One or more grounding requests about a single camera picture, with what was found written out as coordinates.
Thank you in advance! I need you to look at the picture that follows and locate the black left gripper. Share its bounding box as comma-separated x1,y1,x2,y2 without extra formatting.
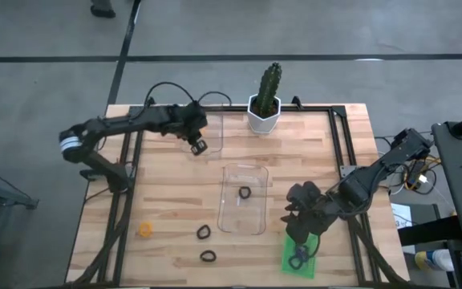
166,100,209,157

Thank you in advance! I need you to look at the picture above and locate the clear plastic bin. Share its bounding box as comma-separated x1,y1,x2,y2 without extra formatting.
217,162,270,236
180,114,224,157

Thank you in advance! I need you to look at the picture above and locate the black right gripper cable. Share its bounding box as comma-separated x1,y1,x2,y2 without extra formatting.
306,232,322,260

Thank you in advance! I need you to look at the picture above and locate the green plastic tray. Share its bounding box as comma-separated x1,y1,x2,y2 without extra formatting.
281,234,320,280

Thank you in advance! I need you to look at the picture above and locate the tangled cable bundle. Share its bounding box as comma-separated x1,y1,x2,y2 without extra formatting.
375,134,443,197

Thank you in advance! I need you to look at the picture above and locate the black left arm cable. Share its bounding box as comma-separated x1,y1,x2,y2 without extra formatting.
142,81,233,109

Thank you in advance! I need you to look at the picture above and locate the white paper sheet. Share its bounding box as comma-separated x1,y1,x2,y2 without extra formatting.
390,201,416,230

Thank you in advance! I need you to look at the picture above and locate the black horizontal bar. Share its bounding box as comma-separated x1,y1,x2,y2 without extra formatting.
397,215,462,247

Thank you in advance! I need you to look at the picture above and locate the green cactus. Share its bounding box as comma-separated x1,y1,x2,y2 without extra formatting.
254,62,283,116

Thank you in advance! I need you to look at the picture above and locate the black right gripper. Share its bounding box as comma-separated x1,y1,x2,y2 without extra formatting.
280,208,325,261

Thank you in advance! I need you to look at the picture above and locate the white yellow spray bottle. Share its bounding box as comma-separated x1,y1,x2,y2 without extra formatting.
414,248,455,272

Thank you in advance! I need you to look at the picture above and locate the person's shoe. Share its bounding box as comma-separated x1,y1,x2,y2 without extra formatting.
89,0,117,19

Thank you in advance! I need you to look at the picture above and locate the black metal table frame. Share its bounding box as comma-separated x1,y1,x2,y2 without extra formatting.
65,103,407,289

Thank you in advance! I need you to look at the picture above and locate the white hexagonal plant pot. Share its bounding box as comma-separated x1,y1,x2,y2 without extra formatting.
246,94,282,136

